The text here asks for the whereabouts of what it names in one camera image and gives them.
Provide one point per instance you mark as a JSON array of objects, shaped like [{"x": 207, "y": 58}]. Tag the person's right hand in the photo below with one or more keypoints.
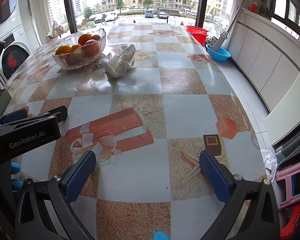
[{"x": 161, "y": 236}]

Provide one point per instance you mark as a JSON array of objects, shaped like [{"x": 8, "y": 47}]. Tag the blue plastic basin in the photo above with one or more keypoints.
[{"x": 220, "y": 56}]

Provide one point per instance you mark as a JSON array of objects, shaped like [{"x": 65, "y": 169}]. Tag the black car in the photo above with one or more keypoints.
[{"x": 162, "y": 15}]

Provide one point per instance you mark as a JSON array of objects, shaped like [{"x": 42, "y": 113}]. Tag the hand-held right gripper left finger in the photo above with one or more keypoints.
[{"x": 80, "y": 177}]

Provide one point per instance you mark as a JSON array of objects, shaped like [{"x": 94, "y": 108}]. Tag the clear glass bowl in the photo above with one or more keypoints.
[{"x": 72, "y": 64}]

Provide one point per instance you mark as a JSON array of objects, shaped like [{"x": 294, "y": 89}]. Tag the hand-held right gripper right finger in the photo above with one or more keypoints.
[{"x": 212, "y": 177}]

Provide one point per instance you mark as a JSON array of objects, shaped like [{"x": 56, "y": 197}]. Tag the orange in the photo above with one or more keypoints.
[
  {"x": 63, "y": 49},
  {"x": 84, "y": 39},
  {"x": 91, "y": 47},
  {"x": 76, "y": 47},
  {"x": 95, "y": 37}
]

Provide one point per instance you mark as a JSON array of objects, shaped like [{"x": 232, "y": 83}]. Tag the red plastic bucket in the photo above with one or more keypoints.
[{"x": 196, "y": 36}]

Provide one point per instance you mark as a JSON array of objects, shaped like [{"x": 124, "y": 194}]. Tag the white cabinet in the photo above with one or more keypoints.
[{"x": 265, "y": 55}]

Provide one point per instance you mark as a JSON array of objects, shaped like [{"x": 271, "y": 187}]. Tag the pink plastic stool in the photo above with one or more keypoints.
[{"x": 282, "y": 177}]

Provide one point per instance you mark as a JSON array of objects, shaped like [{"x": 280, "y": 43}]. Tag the red plastic stool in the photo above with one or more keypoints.
[{"x": 290, "y": 220}]

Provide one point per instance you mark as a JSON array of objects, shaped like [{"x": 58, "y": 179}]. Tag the grey washboard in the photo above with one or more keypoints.
[{"x": 218, "y": 43}]

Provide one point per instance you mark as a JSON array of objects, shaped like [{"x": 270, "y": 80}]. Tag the white crumpled cloth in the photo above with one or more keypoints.
[{"x": 120, "y": 65}]

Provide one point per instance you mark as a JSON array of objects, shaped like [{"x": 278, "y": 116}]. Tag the white car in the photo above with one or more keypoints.
[{"x": 110, "y": 16}]

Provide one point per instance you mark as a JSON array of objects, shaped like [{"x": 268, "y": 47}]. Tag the white dryer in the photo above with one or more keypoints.
[{"x": 21, "y": 17}]

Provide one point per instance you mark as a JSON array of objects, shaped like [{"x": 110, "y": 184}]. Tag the grey tray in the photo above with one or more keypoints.
[{"x": 2, "y": 102}]

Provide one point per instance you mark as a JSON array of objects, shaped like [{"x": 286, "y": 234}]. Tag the white towel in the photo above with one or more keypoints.
[{"x": 270, "y": 162}]

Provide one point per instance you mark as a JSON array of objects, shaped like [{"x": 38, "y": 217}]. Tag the person's left hand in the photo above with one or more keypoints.
[{"x": 15, "y": 168}]

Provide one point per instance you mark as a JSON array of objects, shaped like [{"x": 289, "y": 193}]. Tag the white washing machine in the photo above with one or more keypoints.
[{"x": 12, "y": 62}]

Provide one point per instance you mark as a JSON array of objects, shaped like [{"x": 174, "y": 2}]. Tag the green potted plant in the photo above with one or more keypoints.
[{"x": 265, "y": 12}]

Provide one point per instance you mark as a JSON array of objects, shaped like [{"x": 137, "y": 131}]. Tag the red ornament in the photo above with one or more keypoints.
[{"x": 253, "y": 6}]

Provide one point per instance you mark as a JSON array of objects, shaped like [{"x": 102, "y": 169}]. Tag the grey car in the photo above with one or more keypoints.
[{"x": 149, "y": 13}]

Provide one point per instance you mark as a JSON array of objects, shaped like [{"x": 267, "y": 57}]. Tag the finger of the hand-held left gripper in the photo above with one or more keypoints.
[
  {"x": 61, "y": 112},
  {"x": 15, "y": 115}
]

